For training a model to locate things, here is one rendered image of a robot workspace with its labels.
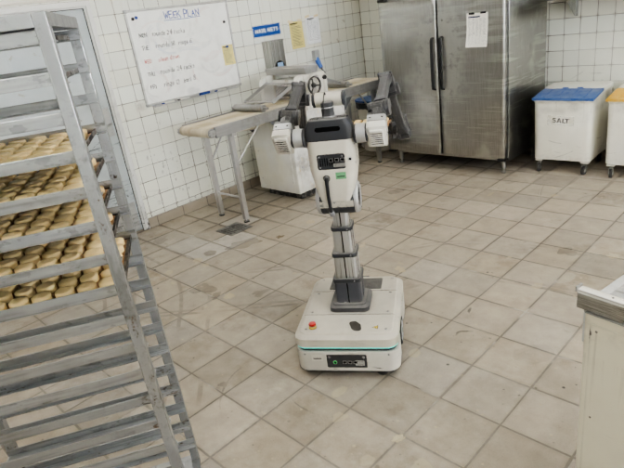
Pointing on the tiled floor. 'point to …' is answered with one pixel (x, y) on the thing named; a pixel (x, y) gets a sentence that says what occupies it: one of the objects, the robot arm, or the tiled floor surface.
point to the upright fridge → (465, 75)
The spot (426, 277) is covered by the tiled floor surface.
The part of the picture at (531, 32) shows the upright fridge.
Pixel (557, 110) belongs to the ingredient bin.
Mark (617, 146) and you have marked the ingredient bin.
